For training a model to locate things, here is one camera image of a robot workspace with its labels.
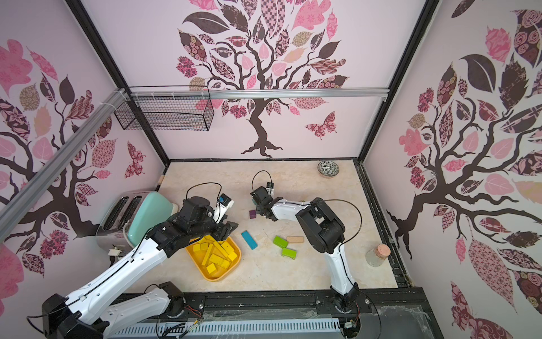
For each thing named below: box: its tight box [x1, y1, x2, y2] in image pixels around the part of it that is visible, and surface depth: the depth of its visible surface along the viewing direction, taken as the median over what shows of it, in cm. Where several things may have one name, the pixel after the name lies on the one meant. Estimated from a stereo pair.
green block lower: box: [282, 247, 298, 260], surface depth 87 cm
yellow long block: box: [208, 253, 231, 270], surface depth 85 cm
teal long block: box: [240, 230, 258, 251], surface depth 92 cm
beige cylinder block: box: [285, 236, 305, 243], surface depth 91 cm
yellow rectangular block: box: [220, 240, 235, 255], surface depth 87 cm
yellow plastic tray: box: [184, 236, 242, 282], surface depth 82 cm
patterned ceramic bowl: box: [317, 160, 340, 178], surface depth 116 cm
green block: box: [273, 235, 289, 249], surface depth 89 cm
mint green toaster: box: [95, 189, 179, 251], surface depth 80 cm
